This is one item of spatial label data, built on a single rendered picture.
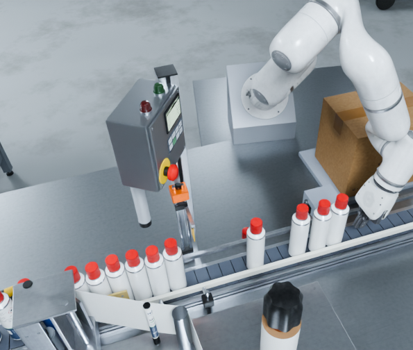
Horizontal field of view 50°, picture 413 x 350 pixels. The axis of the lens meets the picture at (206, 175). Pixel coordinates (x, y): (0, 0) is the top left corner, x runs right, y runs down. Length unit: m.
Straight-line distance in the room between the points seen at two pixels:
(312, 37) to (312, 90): 1.15
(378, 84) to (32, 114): 3.16
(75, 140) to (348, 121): 2.32
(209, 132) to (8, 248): 0.90
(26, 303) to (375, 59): 0.91
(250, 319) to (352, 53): 0.73
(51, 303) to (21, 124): 2.78
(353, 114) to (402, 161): 0.33
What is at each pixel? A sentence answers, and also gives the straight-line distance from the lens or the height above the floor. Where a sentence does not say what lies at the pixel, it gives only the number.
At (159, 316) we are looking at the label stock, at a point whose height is 1.01.
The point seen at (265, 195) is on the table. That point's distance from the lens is 1.62.
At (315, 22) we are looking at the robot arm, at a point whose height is 1.56.
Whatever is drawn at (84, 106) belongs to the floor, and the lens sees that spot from 3.74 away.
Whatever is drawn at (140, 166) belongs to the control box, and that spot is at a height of 1.36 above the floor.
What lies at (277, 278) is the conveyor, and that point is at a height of 0.86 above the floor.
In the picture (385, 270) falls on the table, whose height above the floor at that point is 0.83.
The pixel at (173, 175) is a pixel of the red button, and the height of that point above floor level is 1.33.
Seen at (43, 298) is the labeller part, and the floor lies 1.14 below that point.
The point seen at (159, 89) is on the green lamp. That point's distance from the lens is 0.96.
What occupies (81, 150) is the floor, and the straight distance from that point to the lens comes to 3.29.
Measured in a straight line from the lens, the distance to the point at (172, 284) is 1.29.
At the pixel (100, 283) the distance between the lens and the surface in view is 1.19.
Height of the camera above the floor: 2.00
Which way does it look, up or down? 44 degrees down
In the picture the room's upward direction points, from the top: 5 degrees counter-clockwise
